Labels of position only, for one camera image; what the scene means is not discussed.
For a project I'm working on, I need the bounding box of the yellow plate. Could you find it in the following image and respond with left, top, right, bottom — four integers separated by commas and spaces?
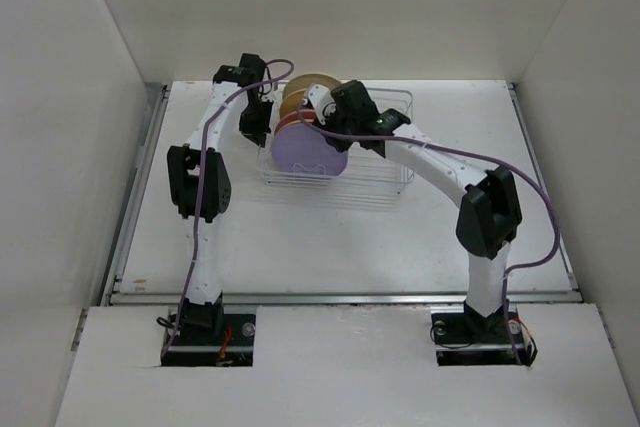
275, 117, 314, 135

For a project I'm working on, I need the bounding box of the purple plate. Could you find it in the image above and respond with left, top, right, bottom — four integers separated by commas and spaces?
271, 123, 348, 176

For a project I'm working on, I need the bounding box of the pink plate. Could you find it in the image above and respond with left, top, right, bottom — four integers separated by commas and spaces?
280, 109, 316, 123

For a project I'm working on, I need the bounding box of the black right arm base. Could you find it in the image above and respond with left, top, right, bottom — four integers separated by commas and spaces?
430, 304, 539, 367

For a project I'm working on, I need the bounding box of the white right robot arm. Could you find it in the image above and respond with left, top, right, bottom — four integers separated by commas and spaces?
307, 80, 522, 341

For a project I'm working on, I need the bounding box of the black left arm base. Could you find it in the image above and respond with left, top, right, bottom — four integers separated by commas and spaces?
156, 305, 257, 368

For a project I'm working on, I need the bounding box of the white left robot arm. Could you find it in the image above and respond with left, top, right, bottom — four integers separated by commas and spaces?
165, 53, 274, 348

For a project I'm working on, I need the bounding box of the large beige plate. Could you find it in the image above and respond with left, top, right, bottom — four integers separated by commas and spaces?
282, 73, 342, 98

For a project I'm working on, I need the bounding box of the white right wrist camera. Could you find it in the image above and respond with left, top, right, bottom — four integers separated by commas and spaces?
304, 83, 335, 125

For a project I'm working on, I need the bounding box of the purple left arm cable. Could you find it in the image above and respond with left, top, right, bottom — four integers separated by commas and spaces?
160, 59, 297, 363

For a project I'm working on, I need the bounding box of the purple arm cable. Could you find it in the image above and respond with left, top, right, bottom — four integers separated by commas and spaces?
160, 59, 297, 363
297, 96, 561, 366

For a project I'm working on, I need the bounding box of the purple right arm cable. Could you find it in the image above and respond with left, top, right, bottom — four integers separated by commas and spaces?
297, 96, 561, 366

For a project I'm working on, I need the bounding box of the clear wire dish rack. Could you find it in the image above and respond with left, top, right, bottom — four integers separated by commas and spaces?
256, 89, 417, 196

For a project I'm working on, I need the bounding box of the aluminium table rail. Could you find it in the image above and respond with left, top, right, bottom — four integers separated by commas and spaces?
91, 82, 167, 306

